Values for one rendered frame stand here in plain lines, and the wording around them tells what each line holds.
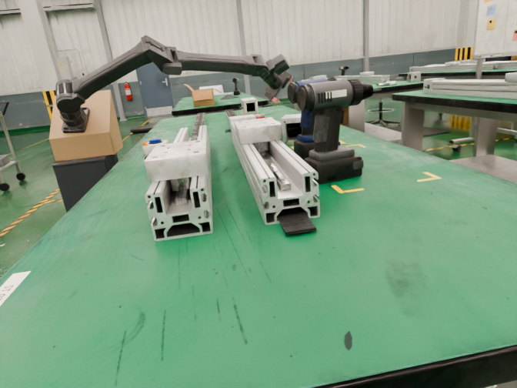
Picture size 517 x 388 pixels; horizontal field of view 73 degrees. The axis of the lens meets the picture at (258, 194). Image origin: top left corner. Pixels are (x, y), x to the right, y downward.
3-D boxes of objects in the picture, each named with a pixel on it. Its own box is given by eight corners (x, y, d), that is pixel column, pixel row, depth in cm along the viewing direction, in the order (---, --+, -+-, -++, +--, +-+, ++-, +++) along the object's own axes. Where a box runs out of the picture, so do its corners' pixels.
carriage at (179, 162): (161, 174, 79) (155, 145, 77) (210, 168, 80) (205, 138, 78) (151, 197, 64) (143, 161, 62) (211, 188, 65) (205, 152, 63)
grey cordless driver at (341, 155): (299, 178, 85) (293, 85, 78) (370, 165, 90) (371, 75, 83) (312, 186, 79) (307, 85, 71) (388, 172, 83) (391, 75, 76)
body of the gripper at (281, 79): (266, 91, 161) (258, 85, 155) (278, 72, 160) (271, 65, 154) (276, 98, 158) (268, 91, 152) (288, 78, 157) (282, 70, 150)
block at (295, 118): (281, 140, 134) (278, 115, 131) (310, 138, 131) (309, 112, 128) (275, 145, 125) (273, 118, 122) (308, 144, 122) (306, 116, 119)
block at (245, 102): (238, 115, 234) (237, 100, 231) (255, 112, 236) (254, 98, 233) (241, 116, 225) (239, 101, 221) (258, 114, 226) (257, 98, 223)
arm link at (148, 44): (151, 25, 121) (157, 44, 116) (173, 52, 133) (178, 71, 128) (49, 85, 128) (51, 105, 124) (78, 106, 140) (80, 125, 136)
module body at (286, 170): (233, 144, 136) (230, 122, 134) (258, 141, 137) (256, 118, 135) (265, 225, 61) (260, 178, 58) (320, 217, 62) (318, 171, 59)
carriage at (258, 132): (236, 144, 104) (233, 121, 102) (272, 139, 106) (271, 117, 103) (241, 155, 89) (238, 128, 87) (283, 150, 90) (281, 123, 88)
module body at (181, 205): (184, 150, 135) (180, 128, 132) (210, 147, 136) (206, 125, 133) (154, 242, 59) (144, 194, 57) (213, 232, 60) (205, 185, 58)
